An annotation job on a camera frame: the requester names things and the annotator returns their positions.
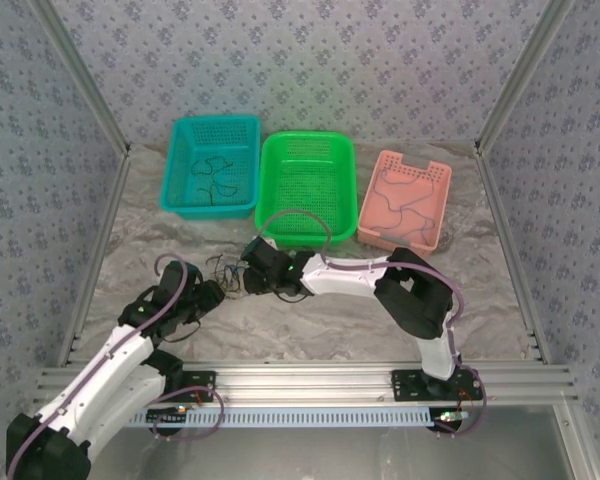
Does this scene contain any thin blue cable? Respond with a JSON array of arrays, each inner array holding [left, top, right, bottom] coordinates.
[[368, 168, 439, 242], [222, 262, 251, 286]]

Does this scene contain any green plastic basket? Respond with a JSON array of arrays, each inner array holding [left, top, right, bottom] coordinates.
[[253, 130, 359, 247]]

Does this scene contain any pink plastic basket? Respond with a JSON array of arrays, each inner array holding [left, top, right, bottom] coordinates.
[[357, 148, 454, 257]]

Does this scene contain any small circuit board with LED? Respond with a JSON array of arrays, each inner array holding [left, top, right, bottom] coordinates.
[[431, 408, 474, 437], [146, 405, 189, 437]]

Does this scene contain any teal plastic basket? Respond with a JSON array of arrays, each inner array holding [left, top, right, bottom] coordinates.
[[158, 113, 262, 222]]

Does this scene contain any grey metal lower panel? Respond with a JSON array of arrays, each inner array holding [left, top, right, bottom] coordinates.
[[87, 427, 576, 480]]

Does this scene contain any black left wrist wire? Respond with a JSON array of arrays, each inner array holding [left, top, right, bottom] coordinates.
[[167, 318, 205, 345]]

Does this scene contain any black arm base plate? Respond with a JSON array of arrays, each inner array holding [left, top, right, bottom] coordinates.
[[169, 369, 218, 404], [389, 368, 484, 404]]

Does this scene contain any aluminium mounting rail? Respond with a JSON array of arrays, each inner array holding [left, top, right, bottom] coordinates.
[[33, 363, 580, 407]]

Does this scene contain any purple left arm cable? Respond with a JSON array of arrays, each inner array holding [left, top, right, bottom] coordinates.
[[4, 253, 226, 480]]

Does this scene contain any white slotted cable duct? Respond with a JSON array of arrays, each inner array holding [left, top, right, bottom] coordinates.
[[124, 405, 437, 431]]

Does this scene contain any aluminium frame post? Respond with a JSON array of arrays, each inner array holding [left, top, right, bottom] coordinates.
[[29, 0, 132, 156], [473, 0, 579, 154]]

